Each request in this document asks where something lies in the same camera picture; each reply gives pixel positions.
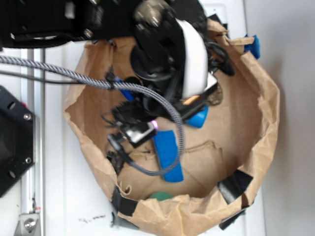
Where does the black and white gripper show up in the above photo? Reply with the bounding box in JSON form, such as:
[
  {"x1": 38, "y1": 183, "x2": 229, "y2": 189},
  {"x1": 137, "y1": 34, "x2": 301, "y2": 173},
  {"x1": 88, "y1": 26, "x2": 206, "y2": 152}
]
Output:
[{"x1": 108, "y1": 19, "x2": 234, "y2": 147}]

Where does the green ball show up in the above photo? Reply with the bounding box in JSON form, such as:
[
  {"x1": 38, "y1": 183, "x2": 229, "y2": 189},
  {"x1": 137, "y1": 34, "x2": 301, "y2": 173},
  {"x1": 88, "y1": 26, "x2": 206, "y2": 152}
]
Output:
[{"x1": 148, "y1": 192, "x2": 173, "y2": 201}]

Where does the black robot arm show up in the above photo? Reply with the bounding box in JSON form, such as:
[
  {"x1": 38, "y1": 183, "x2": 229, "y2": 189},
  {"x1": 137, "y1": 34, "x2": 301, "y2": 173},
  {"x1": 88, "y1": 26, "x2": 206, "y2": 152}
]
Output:
[{"x1": 0, "y1": 0, "x2": 234, "y2": 122}]

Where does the brown rock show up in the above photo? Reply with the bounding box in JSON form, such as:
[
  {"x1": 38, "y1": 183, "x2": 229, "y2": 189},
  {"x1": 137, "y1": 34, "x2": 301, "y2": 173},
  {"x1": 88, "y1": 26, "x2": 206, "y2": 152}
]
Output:
[{"x1": 207, "y1": 83, "x2": 223, "y2": 106}]

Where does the blue plastic bottle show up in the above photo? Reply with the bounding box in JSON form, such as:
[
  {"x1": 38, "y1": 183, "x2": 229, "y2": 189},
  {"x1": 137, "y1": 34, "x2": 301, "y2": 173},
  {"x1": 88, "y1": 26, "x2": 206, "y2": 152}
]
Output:
[{"x1": 186, "y1": 105, "x2": 209, "y2": 128}]

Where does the blue painter tape strip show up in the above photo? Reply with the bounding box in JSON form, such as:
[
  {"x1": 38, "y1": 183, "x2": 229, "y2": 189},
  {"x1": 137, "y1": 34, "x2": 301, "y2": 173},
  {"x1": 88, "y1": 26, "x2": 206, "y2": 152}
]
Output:
[{"x1": 244, "y1": 35, "x2": 260, "y2": 59}]

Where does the blue sponge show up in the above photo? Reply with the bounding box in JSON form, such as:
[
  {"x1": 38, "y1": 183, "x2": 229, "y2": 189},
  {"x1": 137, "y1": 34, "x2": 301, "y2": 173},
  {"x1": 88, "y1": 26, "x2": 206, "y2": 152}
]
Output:
[{"x1": 153, "y1": 130, "x2": 184, "y2": 183}]

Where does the brown paper bag bin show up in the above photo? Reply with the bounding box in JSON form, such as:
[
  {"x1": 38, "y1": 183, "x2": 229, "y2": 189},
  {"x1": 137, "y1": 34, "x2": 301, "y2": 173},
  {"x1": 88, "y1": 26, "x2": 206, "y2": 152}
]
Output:
[{"x1": 63, "y1": 18, "x2": 281, "y2": 236}]

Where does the aluminium frame rail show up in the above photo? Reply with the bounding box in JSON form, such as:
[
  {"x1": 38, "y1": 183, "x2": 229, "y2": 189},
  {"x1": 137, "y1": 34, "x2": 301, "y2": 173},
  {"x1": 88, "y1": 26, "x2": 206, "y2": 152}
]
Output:
[{"x1": 21, "y1": 48, "x2": 46, "y2": 236}]

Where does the grey braided cable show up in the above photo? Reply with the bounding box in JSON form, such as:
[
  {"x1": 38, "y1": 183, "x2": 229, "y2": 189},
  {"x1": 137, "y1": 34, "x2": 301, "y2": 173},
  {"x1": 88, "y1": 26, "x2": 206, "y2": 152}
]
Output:
[{"x1": 0, "y1": 55, "x2": 184, "y2": 177}]

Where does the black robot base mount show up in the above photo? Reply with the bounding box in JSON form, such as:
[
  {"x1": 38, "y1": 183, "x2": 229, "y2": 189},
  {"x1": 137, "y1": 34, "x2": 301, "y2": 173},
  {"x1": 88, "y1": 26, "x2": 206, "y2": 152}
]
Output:
[{"x1": 0, "y1": 86, "x2": 33, "y2": 196}]

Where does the metal corner bracket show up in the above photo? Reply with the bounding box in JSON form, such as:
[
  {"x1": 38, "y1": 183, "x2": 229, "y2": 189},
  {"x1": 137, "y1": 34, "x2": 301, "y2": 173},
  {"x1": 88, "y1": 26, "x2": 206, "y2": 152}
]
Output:
[{"x1": 14, "y1": 213, "x2": 41, "y2": 236}]

